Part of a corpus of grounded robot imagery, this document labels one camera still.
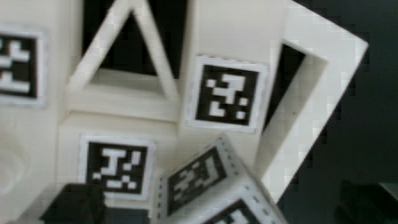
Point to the white chair back frame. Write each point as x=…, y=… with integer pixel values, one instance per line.
x=36, y=100

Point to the white chair leg block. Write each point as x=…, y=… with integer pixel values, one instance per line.
x=210, y=192

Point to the white chair seat part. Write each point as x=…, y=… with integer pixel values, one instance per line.
x=295, y=94

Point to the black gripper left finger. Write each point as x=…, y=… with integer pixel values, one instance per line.
x=77, y=206

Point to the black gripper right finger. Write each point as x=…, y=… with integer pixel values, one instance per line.
x=368, y=204

